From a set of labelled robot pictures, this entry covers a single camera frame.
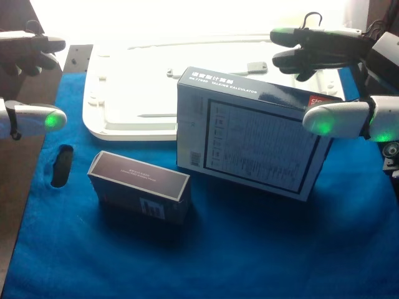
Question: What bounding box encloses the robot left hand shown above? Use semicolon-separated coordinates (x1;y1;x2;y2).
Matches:
0;20;68;141

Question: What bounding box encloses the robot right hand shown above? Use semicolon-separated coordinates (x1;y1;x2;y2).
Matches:
269;12;399;143

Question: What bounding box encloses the white calculator box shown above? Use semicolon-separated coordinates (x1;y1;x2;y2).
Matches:
176;65;344;202

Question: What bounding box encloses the small dark box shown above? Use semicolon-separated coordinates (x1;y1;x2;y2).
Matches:
87;150;191;225

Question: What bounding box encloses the white plastic tray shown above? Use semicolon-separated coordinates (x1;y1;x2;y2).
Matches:
81;32;346;143

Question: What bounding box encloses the brown plate with screws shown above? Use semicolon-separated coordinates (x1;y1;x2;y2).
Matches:
63;44;94;75

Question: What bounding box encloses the blue fabric cloth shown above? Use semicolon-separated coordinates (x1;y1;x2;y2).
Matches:
0;67;399;299

